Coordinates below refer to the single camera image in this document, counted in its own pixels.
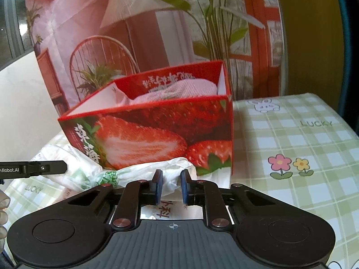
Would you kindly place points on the pink knitted cloth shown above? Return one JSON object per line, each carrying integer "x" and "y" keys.
{"x": 179, "y": 88}

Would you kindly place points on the green checked tablecloth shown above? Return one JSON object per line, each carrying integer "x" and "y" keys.
{"x": 280, "y": 145}

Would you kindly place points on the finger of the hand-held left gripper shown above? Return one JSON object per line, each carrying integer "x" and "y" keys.
{"x": 47, "y": 168}

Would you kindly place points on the white bag green pattern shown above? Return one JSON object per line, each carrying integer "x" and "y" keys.
{"x": 131, "y": 173}

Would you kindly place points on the white printed plastic packet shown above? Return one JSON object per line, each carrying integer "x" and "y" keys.
{"x": 174, "y": 210}

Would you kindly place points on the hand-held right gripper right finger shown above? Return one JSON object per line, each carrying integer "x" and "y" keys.
{"x": 185, "y": 187}

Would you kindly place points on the red strawberry print cardboard box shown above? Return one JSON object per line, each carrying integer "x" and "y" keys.
{"x": 140, "y": 129}

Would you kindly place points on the teal curtain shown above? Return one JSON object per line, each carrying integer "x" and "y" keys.
{"x": 342, "y": 28}

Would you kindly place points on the dark window with grey frame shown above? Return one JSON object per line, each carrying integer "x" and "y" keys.
{"x": 14, "y": 19}

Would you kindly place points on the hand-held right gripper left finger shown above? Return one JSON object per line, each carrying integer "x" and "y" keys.
{"x": 158, "y": 186}

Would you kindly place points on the printed room scene backdrop cloth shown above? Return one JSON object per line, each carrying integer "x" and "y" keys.
{"x": 157, "y": 33}

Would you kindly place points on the person's left hand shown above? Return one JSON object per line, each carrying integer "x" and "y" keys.
{"x": 3, "y": 201}

